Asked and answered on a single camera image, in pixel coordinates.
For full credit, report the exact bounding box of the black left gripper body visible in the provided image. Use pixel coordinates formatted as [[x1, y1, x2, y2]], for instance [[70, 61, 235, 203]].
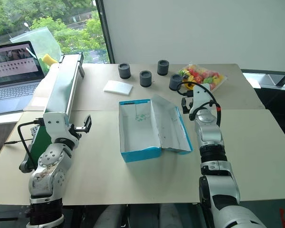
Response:
[[68, 123, 86, 143]]

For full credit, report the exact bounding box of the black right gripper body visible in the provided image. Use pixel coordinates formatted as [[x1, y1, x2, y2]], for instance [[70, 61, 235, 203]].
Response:
[[186, 99, 195, 115]]

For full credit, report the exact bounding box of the green conveyor belt machine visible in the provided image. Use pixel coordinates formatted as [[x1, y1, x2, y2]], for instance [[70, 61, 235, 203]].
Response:
[[19, 52, 86, 174]]

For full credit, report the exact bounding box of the blue white box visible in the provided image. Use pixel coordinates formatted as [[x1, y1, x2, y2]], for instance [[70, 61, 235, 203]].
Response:
[[118, 94, 194, 163]]

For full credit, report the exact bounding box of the dark grey cylinder cup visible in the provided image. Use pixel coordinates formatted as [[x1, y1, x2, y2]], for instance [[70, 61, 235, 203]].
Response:
[[117, 62, 132, 80], [157, 59, 170, 76], [139, 70, 153, 88], [169, 74, 184, 91]]

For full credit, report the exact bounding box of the bag of colourful toys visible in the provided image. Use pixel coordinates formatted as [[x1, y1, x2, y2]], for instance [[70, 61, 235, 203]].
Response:
[[178, 63, 228, 94]]

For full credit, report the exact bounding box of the white foam pad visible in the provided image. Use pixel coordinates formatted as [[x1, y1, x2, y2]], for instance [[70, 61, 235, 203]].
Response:
[[103, 80, 134, 96]]

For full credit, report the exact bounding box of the yellow sponge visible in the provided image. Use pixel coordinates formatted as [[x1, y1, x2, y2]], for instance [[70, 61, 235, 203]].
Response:
[[42, 54, 59, 67]]

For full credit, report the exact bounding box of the grey open laptop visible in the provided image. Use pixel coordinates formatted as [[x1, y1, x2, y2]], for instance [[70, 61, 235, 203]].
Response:
[[0, 40, 47, 117]]

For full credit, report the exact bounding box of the translucent green plastic bag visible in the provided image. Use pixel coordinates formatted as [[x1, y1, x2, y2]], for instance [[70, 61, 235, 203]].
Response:
[[10, 26, 63, 70]]

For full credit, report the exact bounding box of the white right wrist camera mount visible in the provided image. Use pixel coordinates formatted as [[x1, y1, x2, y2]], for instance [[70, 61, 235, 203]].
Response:
[[191, 83, 212, 112]]

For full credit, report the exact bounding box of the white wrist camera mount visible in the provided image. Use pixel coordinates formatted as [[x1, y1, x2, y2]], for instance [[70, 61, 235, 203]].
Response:
[[191, 83, 212, 112], [42, 112, 70, 139]]

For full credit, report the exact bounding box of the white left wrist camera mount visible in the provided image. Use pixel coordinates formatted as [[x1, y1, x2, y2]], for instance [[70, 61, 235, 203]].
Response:
[[42, 112, 70, 139]]

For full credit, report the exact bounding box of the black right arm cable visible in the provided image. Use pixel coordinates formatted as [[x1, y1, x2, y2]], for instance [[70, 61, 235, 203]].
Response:
[[176, 81, 222, 127]]

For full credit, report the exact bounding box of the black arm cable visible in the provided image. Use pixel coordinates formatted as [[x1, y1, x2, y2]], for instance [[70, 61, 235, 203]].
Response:
[[176, 81, 222, 127], [4, 118, 46, 171]]

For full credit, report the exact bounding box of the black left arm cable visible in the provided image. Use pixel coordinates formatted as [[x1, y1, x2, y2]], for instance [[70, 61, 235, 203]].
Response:
[[4, 118, 46, 171]]

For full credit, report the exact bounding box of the dark window frame post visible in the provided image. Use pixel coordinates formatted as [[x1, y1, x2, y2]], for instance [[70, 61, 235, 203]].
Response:
[[95, 0, 116, 65]]

